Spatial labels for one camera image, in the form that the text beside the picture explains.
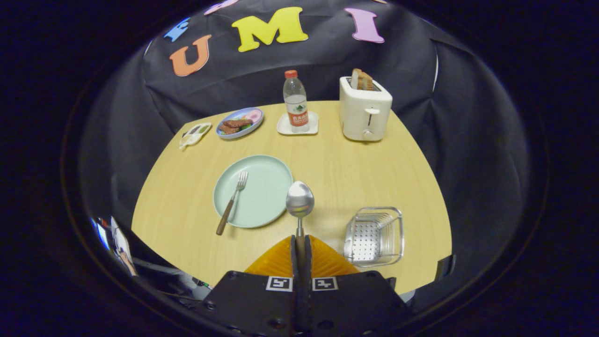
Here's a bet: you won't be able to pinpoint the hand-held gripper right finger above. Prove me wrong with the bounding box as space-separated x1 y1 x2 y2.
302 234 413 337

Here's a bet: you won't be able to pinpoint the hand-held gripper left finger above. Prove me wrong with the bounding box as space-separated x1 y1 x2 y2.
192 234 303 337

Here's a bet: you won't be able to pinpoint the metal fork wooden handle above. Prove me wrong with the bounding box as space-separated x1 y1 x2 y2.
216 171 249 236

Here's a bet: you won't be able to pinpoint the metal spoon wooden handle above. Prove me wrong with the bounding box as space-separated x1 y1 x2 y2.
286 181 315 249

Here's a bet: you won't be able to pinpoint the light green plate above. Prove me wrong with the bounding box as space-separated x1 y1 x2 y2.
213 155 294 229

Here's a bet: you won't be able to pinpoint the blue plate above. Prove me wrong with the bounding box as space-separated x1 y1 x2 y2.
216 107 264 140

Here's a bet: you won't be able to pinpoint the white sauce dish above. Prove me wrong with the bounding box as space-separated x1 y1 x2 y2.
179 123 212 151

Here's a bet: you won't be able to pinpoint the brown sausages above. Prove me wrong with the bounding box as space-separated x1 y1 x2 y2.
222 119 254 135

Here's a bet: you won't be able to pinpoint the white square coaster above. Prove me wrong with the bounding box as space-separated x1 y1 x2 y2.
277 111 319 136

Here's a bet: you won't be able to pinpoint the white toaster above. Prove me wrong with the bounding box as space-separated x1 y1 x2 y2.
339 76 393 142

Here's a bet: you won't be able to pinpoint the black backdrop cloth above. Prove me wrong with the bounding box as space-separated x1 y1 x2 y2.
79 0 532 312

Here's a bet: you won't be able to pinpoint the clear water bottle red cap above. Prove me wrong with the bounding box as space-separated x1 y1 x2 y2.
283 70 309 133

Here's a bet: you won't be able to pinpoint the metal wire cutlery basket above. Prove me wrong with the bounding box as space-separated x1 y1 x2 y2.
343 206 405 268

